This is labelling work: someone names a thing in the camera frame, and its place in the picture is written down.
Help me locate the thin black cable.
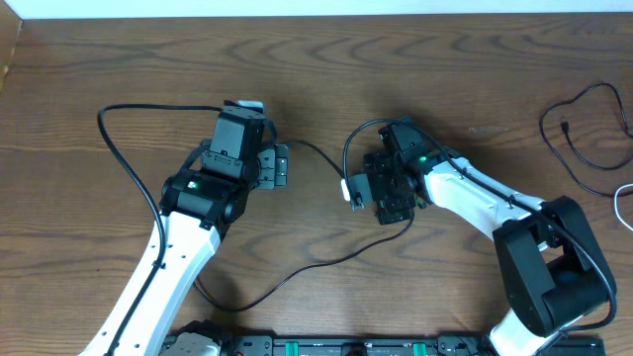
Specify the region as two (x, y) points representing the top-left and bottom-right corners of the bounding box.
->
(538, 81), (633, 199)
(191, 139), (416, 313)

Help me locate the black and white cable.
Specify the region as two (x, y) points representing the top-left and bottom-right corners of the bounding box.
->
(612, 182), (633, 232)

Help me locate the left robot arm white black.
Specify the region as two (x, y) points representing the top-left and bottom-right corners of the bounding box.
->
(83, 100), (289, 355)

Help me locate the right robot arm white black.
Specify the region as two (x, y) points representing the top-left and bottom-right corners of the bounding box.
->
(341, 118), (617, 355)

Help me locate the left camera black cable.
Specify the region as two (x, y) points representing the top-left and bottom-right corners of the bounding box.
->
(96, 103), (224, 356)

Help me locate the camera black cable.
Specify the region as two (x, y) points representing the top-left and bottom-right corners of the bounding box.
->
(342, 118), (619, 332)
(96, 103), (224, 356)

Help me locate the right camera black cable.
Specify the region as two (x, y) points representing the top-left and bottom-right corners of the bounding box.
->
(342, 118), (619, 332)

